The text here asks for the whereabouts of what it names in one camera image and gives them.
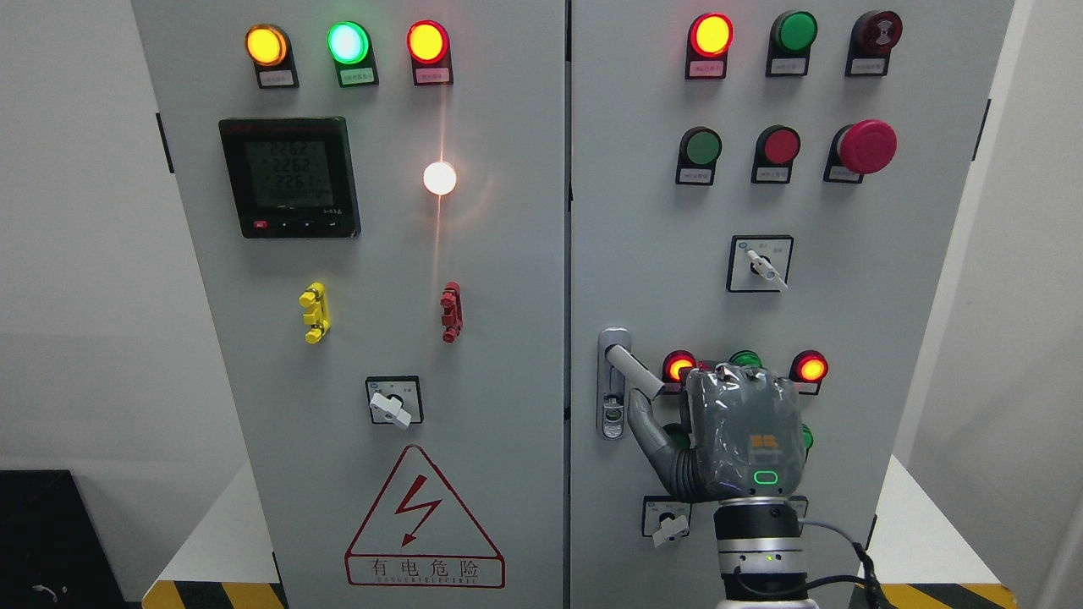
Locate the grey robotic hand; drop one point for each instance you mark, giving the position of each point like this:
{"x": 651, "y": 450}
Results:
{"x": 746, "y": 434}

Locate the silver door handle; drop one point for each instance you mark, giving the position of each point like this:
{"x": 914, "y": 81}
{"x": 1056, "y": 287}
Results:
{"x": 619, "y": 374}

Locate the right grey cabinet door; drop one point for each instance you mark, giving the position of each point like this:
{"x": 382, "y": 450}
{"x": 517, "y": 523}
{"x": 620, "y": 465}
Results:
{"x": 652, "y": 256}

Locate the grey cabinet door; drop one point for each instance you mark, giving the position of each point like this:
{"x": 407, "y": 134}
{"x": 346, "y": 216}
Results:
{"x": 493, "y": 400}
{"x": 652, "y": 256}

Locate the left grey cabinet door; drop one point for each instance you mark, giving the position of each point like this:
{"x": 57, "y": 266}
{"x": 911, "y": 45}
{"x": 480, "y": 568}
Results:
{"x": 493, "y": 400}

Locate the red indicator light left door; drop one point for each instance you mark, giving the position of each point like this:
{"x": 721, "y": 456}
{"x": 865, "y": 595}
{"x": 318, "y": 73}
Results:
{"x": 429, "y": 49}

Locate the green push button lower left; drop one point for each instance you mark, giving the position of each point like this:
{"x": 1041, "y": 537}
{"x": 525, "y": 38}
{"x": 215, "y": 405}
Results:
{"x": 679, "y": 434}

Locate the green push button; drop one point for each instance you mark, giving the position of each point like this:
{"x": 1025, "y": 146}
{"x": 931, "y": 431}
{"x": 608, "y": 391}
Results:
{"x": 679, "y": 434}
{"x": 699, "y": 150}

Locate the green light lower middle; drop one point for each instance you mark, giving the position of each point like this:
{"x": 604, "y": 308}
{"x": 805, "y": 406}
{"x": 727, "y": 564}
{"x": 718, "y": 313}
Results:
{"x": 747, "y": 358}

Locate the red lit light lower right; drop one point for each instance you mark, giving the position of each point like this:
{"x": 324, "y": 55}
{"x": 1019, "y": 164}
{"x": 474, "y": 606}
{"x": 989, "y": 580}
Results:
{"x": 807, "y": 371}

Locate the red lit light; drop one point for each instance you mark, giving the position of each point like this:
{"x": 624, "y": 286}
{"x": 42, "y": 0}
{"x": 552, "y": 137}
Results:
{"x": 807, "y": 371}
{"x": 675, "y": 368}

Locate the red lit light lower left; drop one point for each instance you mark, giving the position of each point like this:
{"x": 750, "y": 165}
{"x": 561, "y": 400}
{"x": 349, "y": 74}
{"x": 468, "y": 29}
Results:
{"x": 675, "y": 368}

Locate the red push button upper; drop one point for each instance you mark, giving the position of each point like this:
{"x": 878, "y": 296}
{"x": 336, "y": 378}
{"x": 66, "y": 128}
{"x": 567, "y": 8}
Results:
{"x": 775, "y": 152}

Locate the green push button upper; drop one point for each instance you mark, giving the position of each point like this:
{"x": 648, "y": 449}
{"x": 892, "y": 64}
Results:
{"x": 699, "y": 150}

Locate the red emergency stop button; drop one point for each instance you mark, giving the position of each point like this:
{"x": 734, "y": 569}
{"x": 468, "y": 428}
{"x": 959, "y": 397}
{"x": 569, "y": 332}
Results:
{"x": 860, "y": 149}

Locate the red terminal connector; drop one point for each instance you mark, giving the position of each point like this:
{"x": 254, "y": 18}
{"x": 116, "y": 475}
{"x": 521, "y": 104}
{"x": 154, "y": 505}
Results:
{"x": 452, "y": 312}

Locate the red electric hazard sticker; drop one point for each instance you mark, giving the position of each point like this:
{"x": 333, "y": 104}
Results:
{"x": 419, "y": 533}

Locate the white lit indicator light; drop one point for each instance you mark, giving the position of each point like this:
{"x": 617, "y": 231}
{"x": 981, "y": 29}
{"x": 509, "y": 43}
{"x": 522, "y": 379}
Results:
{"x": 440, "y": 178}

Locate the red indicator light right top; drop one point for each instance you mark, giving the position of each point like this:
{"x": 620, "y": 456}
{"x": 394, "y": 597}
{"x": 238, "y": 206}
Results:
{"x": 709, "y": 37}

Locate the green indicator light right top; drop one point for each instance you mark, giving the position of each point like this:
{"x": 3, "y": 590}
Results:
{"x": 791, "y": 37}

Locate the dark red buzzer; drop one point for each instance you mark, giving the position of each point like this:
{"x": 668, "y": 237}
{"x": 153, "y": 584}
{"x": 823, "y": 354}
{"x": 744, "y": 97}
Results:
{"x": 872, "y": 38}

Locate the yellow terminal connector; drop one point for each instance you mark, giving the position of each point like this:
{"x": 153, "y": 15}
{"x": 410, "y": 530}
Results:
{"x": 313, "y": 302}

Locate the black digital power meter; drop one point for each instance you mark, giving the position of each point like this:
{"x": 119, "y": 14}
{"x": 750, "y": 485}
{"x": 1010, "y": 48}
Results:
{"x": 291, "y": 177}

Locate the green lit indicator light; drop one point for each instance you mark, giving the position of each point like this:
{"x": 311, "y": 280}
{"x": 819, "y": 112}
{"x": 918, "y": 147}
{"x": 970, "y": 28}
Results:
{"x": 351, "y": 49}

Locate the yellow indicator light top left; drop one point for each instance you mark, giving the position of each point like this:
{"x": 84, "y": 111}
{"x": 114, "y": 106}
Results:
{"x": 270, "y": 50}

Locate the black box lower left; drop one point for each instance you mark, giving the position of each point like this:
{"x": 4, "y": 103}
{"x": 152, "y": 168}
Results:
{"x": 50, "y": 553}

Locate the black knob selector switch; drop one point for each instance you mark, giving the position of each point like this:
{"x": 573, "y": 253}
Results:
{"x": 800, "y": 503}

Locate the lower white selector switch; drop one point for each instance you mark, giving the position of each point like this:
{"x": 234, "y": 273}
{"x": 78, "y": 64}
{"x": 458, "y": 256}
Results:
{"x": 665, "y": 520}

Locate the upper right selector switch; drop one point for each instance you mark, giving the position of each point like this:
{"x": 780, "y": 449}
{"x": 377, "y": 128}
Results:
{"x": 759, "y": 263}

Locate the left door selector switch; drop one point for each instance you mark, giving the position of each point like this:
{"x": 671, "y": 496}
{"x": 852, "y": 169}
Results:
{"x": 395, "y": 400}

